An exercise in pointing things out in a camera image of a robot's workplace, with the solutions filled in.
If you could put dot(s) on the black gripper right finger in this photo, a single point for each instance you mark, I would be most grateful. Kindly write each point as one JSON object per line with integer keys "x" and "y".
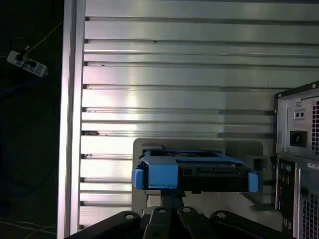
{"x": 197, "y": 224}

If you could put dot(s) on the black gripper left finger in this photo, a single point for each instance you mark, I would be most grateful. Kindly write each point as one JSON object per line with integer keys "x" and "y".
{"x": 159, "y": 224}

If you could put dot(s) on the hard disk in blue carrier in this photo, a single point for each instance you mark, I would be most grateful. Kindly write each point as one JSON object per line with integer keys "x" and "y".
{"x": 162, "y": 174}

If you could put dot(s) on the pale grey parts rack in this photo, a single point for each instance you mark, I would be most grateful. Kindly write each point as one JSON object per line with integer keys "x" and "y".
{"x": 138, "y": 147}

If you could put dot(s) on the grey metal PC case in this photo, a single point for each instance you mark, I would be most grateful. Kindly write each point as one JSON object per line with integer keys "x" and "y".
{"x": 284, "y": 124}

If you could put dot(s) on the white power strip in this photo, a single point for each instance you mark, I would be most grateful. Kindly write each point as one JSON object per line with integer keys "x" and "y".
{"x": 35, "y": 67}

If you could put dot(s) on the black power plug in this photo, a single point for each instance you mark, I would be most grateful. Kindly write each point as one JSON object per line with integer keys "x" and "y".
{"x": 21, "y": 56}

